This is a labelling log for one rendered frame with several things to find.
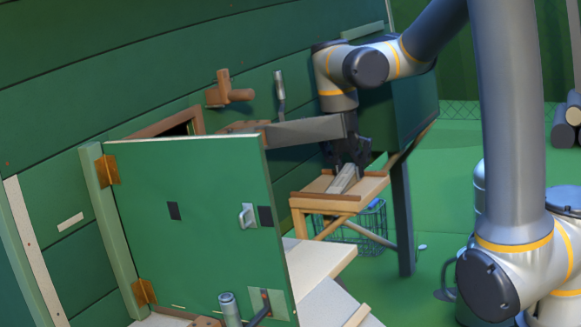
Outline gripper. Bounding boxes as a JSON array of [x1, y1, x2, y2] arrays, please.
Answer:
[[320, 110, 374, 180]]

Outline grey wedge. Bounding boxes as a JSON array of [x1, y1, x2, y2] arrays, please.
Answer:
[[324, 162, 361, 196]]

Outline wooden shelf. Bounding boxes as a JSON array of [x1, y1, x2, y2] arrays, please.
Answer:
[[288, 168, 392, 242]]

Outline brown wooden turnbutton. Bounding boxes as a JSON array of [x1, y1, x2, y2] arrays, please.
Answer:
[[204, 68, 257, 109]]

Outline light green catch plate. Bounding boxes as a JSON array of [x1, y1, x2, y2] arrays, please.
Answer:
[[246, 285, 291, 323]]

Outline green door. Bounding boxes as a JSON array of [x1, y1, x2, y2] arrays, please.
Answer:
[[101, 132, 301, 327]]

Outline beige corner board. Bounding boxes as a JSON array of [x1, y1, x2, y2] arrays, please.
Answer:
[[1, 174, 72, 327]]

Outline grey cylinder with dark stem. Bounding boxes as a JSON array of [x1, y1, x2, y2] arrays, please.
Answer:
[[271, 69, 289, 123]]

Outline wooden strip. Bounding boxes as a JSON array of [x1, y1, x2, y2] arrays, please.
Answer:
[[341, 302, 373, 327]]

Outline grey logs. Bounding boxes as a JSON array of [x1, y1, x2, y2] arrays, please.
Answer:
[[549, 88, 581, 150]]

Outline brass hinge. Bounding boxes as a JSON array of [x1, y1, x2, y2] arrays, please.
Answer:
[[130, 277, 159, 309], [93, 153, 123, 190]]

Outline white strip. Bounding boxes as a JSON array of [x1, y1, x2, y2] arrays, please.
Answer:
[[56, 210, 85, 233]]

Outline blue wire basket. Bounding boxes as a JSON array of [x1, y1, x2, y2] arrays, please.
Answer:
[[310, 197, 390, 258]]

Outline green box on post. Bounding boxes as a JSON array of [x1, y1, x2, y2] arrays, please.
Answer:
[[357, 68, 441, 278]]

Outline grey door handle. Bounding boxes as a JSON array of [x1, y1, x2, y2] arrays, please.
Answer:
[[237, 202, 259, 230]]

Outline wire mesh fence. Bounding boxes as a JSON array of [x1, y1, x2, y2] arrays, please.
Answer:
[[437, 99, 560, 122]]

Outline brown door frame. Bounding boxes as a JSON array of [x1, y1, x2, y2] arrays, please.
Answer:
[[121, 103, 208, 140]]

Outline grey bolt with dark handle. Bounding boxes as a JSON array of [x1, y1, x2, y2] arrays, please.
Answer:
[[217, 290, 274, 327]]

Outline grey post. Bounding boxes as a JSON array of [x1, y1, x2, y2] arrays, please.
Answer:
[[564, 0, 581, 95]]

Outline light green door post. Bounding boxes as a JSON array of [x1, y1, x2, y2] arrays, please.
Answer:
[[77, 141, 151, 322]]

